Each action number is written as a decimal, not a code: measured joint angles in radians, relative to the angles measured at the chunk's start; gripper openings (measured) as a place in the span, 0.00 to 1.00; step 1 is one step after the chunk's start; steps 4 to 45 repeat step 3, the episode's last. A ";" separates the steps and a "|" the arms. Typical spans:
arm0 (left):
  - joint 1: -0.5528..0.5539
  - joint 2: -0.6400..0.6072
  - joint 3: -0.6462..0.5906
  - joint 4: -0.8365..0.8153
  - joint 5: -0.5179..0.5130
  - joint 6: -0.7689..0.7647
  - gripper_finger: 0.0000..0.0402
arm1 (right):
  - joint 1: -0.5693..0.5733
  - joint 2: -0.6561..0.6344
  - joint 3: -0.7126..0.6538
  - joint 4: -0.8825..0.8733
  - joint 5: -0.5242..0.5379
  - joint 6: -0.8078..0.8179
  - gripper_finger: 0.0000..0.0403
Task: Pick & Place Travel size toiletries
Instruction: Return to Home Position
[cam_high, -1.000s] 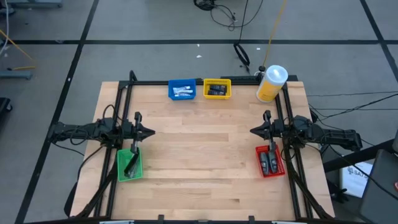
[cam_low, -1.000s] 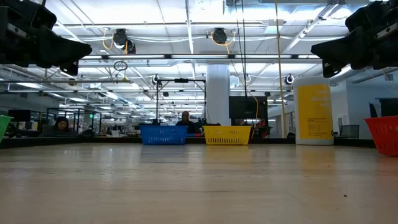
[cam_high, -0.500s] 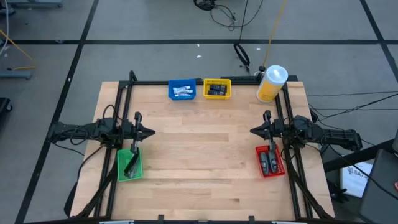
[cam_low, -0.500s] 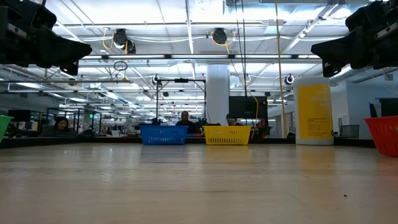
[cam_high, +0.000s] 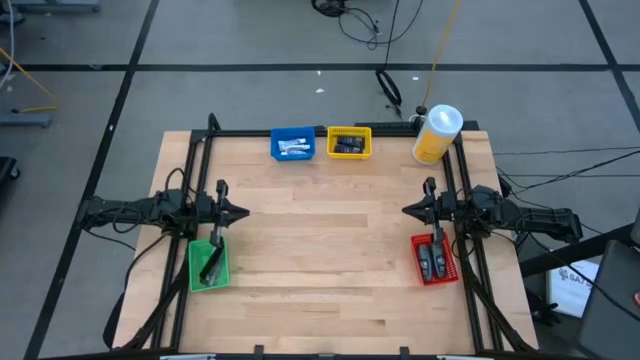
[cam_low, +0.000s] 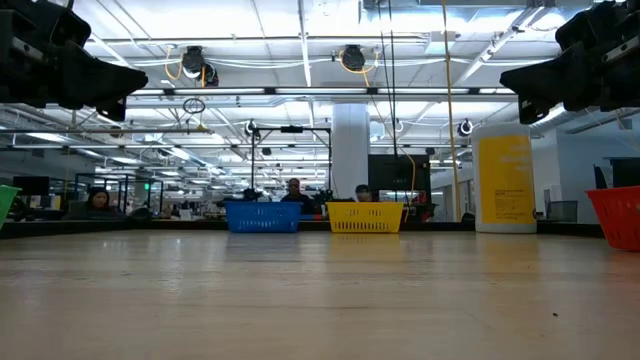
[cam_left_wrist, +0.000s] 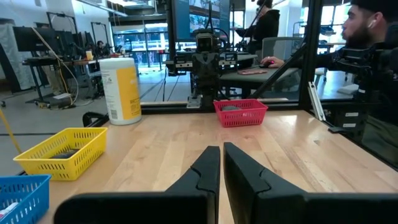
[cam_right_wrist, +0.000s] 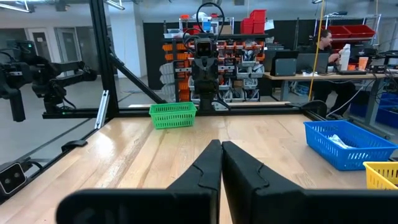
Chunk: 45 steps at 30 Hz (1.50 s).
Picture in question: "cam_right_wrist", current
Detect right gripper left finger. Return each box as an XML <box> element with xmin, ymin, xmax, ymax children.
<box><xmin>55</xmin><ymin>139</ymin><xmax>223</xmax><ymax>224</ymax></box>

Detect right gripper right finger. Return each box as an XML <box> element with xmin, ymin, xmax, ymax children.
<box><xmin>221</xmin><ymin>140</ymin><xmax>398</xmax><ymax>224</ymax></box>

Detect white toothpaste tube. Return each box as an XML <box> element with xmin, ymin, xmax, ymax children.
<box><xmin>327</xmin><ymin>134</ymin><xmax>356</xmax><ymax>150</ymax></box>

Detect green plastic basket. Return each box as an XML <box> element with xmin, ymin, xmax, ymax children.
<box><xmin>149</xmin><ymin>101</ymin><xmax>198</xmax><ymax>130</ymax></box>

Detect stacked red bins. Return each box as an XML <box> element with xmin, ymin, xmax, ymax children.
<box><xmin>240</xmin><ymin>9</ymin><xmax>267</xmax><ymax>35</ymax></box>

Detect white building pillar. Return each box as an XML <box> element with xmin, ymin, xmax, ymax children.
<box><xmin>108</xmin><ymin>2</ymin><xmax>148</xmax><ymax>79</ymax></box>

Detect blue plastic basket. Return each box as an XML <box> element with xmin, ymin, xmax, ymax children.
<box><xmin>303</xmin><ymin>119</ymin><xmax>398</xmax><ymax>172</ymax></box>

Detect wooden desk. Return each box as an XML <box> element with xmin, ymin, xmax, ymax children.
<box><xmin>262</xmin><ymin>70</ymin><xmax>398</xmax><ymax>131</ymax></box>

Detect dark laptop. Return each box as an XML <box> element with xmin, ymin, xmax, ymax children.
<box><xmin>295</xmin><ymin>52</ymin><xmax>331</xmax><ymax>75</ymax></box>

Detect person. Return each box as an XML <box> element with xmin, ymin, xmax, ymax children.
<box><xmin>306</xmin><ymin>29</ymin><xmax>358</xmax><ymax>116</ymax></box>

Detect yellow plastic basket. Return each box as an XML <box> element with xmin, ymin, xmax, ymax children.
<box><xmin>363</xmin><ymin>161</ymin><xmax>398</xmax><ymax>190</ymax></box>

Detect black table edge clip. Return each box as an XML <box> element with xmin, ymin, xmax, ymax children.
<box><xmin>60</xmin><ymin>139</ymin><xmax>89</xmax><ymax>154</ymax></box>

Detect white bottle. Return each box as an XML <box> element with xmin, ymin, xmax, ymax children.
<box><xmin>340</xmin><ymin>43</ymin><xmax>352</xmax><ymax>72</ymax></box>

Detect red shelf bins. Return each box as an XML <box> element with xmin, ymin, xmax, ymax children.
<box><xmin>323</xmin><ymin>24</ymin><xmax>376</xmax><ymax>40</ymax></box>

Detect blue storage bins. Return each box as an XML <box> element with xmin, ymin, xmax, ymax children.
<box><xmin>349</xmin><ymin>91</ymin><xmax>398</xmax><ymax>129</ymax></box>

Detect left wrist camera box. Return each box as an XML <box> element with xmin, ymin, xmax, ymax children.
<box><xmin>193</xmin><ymin>37</ymin><xmax>216</xmax><ymax>59</ymax></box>

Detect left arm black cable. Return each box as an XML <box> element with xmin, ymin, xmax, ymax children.
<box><xmin>195</xmin><ymin>1</ymin><xmax>226</xmax><ymax>42</ymax></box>

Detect black table frame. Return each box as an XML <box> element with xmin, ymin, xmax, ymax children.
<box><xmin>42</xmin><ymin>0</ymin><xmax>329</xmax><ymax>121</ymax></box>

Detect silver metal bracket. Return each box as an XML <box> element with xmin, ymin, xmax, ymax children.
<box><xmin>94</xmin><ymin>90</ymin><xmax>111</xmax><ymax>130</ymax></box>

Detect yellow hanging rope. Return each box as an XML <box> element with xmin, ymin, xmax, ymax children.
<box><xmin>307</xmin><ymin>0</ymin><xmax>326</xmax><ymax>102</ymax></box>

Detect table-level camera box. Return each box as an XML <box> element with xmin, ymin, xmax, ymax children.
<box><xmin>0</xmin><ymin>161</ymin><xmax>28</xmax><ymax>197</ymax></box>

